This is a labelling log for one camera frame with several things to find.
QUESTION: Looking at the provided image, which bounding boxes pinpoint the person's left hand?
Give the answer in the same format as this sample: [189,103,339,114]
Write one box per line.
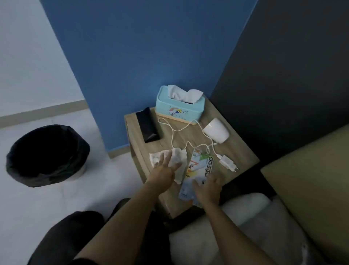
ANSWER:
[147,150,183,194]

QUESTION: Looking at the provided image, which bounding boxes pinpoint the person's right hand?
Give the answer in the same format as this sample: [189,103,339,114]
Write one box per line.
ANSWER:
[192,175,223,207]

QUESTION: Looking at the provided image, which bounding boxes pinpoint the white tissue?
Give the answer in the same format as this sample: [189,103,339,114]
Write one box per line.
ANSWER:
[149,148,188,185]
[167,84,204,104]

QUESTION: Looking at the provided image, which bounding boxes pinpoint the colourful scissors packet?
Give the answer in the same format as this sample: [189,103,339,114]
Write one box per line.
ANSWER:
[178,149,215,206]

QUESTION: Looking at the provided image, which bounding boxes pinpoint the person's right forearm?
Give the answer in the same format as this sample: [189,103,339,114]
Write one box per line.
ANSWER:
[202,203,277,265]

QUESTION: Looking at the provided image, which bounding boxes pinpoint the person's left forearm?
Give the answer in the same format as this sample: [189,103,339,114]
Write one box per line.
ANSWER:
[73,187,167,265]

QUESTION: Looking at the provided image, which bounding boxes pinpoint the black case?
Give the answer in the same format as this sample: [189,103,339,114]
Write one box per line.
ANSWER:
[135,107,160,144]

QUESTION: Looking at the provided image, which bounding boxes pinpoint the white charger plug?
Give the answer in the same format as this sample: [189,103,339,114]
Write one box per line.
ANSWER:
[218,154,239,173]

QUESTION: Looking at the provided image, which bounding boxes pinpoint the white cup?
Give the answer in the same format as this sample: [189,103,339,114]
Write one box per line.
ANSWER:
[203,118,230,144]

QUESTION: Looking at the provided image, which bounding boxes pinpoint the light blue tissue box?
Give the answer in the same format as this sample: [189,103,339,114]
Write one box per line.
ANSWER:
[155,85,206,126]

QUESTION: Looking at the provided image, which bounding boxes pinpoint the white bedding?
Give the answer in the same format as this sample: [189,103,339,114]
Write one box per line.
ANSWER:
[169,192,323,265]

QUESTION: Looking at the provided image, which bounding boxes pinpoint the wooden bedside table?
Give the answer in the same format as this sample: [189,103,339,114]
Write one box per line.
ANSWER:
[124,97,260,219]

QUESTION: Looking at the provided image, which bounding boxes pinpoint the white tissue in box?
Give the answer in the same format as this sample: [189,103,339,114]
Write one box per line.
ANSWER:
[167,84,204,104]

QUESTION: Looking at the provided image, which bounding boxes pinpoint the waste bin with black bag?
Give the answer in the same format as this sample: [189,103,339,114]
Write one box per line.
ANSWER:
[6,124,91,188]

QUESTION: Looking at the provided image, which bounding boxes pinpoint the beige bed headboard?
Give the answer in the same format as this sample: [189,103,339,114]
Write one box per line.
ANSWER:
[260,124,349,265]

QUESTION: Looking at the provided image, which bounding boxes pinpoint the black trousers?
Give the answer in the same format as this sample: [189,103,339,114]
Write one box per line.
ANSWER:
[27,198,173,265]

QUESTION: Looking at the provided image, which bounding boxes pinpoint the white charging cable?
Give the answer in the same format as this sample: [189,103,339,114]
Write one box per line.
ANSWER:
[158,117,222,160]

